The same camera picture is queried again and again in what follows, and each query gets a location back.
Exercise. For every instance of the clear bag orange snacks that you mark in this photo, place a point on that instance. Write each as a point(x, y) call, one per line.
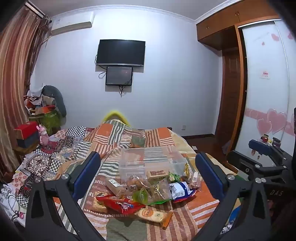
point(136, 182)

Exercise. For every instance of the white sliding wardrobe door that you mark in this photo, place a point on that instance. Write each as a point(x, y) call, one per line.
point(270, 94)

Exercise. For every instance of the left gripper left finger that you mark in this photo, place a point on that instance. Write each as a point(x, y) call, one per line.
point(43, 221)

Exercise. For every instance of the red gift box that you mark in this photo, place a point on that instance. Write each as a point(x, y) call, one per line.
point(25, 130)

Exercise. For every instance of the small wall monitor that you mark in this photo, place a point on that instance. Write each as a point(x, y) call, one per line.
point(119, 75)

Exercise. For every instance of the wooden wardrobe frame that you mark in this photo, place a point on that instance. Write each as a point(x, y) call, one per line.
point(219, 29)

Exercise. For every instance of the clear green-edged cookie bag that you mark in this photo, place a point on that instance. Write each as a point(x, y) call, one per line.
point(160, 192)

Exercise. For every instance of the dark blue box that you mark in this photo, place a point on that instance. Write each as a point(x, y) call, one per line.
point(32, 139)

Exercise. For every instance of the labelled bread roll pack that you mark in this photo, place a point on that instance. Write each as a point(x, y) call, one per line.
point(116, 188)

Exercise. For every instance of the red cartoon snack bag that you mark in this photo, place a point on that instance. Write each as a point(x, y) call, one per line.
point(121, 205)

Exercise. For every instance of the yellow chips snack bag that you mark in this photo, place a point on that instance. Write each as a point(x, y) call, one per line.
point(187, 172)

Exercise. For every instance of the brown text cake pack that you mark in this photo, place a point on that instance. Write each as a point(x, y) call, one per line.
point(157, 175)

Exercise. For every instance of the yellow foam headboard arch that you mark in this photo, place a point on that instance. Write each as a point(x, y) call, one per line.
point(116, 115)

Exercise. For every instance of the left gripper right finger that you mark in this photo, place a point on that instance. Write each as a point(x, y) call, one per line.
point(252, 221)

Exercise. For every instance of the blue white snack bag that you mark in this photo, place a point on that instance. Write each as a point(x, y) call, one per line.
point(180, 191)

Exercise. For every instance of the pink rabbit toy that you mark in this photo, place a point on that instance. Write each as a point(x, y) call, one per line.
point(43, 136)

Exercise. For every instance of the large wall television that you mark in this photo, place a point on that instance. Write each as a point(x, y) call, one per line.
point(120, 52)

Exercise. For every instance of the green pea snack bag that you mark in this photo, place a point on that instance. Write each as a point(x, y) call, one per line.
point(173, 178)

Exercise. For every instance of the green shopping bag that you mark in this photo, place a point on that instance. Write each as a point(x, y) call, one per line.
point(51, 121)

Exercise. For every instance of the striped brown curtain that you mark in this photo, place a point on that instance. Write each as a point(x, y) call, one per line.
point(20, 45)

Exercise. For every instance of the checkered patchwork sheet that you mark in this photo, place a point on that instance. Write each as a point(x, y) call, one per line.
point(44, 159)

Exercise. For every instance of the white air conditioner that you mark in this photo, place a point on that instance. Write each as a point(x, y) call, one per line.
point(71, 23)

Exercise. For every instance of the clear plastic storage box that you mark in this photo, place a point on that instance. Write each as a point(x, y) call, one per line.
point(138, 161)

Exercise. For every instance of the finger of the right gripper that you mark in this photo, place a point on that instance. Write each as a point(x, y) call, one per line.
point(270, 148)
point(251, 168)

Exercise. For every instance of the orange bear biscuit pack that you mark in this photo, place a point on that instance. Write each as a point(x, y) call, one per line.
point(160, 217)

